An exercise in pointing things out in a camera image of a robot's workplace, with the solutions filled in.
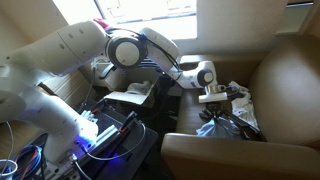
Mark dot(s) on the black robot table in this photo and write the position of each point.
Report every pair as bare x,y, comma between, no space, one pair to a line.
133,160

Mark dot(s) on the light wooden desk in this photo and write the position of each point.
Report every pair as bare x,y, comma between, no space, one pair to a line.
20,140

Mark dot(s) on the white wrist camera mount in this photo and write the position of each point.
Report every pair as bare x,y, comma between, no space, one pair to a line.
213,97

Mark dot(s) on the small white box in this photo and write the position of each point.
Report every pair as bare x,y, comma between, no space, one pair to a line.
100,65

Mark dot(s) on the white printed garment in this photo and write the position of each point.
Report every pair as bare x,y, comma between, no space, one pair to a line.
245,110

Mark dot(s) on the light wooden cabinet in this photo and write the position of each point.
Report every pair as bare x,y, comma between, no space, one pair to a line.
73,90

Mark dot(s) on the open cardboard box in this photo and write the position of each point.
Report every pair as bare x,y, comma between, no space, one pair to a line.
125,97

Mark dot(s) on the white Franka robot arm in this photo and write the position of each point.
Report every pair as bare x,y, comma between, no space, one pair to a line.
66,50

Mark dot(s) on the white paper cup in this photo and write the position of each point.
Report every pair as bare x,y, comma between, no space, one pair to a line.
7,170

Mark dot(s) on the tan leather couch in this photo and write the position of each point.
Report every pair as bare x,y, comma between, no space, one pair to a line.
290,93

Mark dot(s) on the dark framed window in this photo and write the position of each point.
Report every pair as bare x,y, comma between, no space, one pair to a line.
150,8

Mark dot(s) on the red and blue cap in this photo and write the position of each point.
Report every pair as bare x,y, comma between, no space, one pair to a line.
101,23

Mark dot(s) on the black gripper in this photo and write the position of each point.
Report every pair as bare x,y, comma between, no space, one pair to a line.
214,108

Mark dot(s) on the plain white cloth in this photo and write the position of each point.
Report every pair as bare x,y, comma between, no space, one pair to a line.
140,87

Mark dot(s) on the black slatted office chair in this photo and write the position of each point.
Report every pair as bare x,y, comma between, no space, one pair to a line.
106,70

